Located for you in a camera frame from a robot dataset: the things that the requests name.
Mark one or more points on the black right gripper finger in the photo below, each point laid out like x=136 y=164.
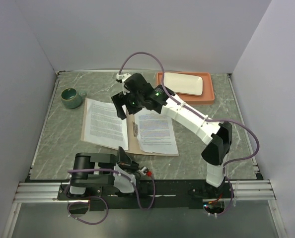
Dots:
x=119 y=100
x=132 y=109

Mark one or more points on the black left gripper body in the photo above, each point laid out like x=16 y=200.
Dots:
x=128 y=167

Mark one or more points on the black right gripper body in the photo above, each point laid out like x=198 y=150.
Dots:
x=134 y=101

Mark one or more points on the brown paper folder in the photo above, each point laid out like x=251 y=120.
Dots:
x=134 y=147

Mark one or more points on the printed paper sheet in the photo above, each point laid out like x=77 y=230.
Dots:
x=155 y=133
x=101 y=126

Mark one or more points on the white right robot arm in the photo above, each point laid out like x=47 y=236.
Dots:
x=216 y=135

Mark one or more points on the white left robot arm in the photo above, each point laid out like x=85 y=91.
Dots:
x=99 y=170

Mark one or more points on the metal folder clip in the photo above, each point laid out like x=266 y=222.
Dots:
x=135 y=129

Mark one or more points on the white rectangular plate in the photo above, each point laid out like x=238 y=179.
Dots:
x=183 y=83

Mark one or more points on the green ceramic cup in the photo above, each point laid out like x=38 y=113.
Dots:
x=71 y=98

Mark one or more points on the terracotta rectangular tray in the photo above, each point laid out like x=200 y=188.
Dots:
x=207 y=97

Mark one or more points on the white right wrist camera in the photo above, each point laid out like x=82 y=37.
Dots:
x=121 y=78

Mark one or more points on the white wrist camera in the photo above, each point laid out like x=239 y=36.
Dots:
x=121 y=78
x=144 y=171

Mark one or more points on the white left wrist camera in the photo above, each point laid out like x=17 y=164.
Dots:
x=144 y=171

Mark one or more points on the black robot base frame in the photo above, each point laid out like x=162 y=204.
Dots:
x=190 y=193

